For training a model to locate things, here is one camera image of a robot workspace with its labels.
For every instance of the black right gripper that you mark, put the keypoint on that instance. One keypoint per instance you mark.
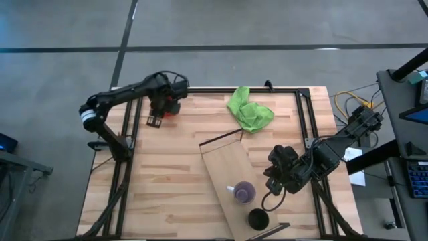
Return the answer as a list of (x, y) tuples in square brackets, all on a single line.
[(297, 174)]

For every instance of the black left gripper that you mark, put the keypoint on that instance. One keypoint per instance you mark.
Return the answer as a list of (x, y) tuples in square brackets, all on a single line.
[(160, 100)]

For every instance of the red mug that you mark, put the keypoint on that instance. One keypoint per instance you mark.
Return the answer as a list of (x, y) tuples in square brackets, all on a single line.
[(171, 115)]

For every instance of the dark brown ribbed cup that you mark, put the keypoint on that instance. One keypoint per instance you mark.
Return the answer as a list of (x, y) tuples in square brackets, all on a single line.
[(258, 219)]

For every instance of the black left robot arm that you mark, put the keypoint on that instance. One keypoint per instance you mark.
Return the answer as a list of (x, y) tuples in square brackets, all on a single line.
[(123, 92)]

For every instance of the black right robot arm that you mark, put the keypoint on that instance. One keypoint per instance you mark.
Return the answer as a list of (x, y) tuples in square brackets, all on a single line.
[(334, 150)]

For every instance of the light wooden board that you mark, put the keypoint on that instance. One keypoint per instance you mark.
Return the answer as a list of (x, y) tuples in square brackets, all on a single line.
[(227, 167)]

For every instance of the green cloth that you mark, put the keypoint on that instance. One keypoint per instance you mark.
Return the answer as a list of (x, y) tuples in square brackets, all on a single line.
[(249, 114)]

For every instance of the black table clamp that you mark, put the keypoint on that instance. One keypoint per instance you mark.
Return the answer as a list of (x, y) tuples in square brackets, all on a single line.
[(268, 86)]

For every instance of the white paper sheet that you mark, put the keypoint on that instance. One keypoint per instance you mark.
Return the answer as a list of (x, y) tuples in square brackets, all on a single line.
[(357, 179)]

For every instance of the black slanted beam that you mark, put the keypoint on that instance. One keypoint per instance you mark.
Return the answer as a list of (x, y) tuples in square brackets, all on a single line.
[(371, 157)]

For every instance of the small caster wheel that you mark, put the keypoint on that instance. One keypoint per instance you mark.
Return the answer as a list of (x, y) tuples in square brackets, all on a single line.
[(390, 225)]

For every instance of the black side desk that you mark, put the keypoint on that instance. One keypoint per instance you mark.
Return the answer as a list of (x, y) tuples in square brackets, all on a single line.
[(404, 140)]

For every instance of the black keyboard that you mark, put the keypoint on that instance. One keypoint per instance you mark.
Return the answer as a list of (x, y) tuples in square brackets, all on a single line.
[(418, 179)]

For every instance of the grey metal cart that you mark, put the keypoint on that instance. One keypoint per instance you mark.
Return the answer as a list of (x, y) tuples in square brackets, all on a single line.
[(43, 169)]

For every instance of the blue screen laptop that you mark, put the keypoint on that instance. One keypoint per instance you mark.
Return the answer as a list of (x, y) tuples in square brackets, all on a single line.
[(419, 116)]

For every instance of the teal box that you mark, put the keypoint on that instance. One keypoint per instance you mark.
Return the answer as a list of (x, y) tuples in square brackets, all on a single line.
[(418, 77)]

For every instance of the black slanted pole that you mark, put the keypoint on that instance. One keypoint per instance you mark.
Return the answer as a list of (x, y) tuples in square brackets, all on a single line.
[(411, 65)]

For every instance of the blue lit device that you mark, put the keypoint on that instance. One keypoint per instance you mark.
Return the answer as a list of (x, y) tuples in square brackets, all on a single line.
[(6, 144)]

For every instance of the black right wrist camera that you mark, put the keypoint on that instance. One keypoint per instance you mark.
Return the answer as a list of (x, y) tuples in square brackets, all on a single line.
[(275, 187)]

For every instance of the black aluminium table frame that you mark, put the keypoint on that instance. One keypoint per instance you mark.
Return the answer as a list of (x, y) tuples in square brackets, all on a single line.
[(301, 117)]

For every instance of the black triangular bracket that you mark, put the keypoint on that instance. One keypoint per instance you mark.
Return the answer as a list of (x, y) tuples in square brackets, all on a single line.
[(413, 150)]

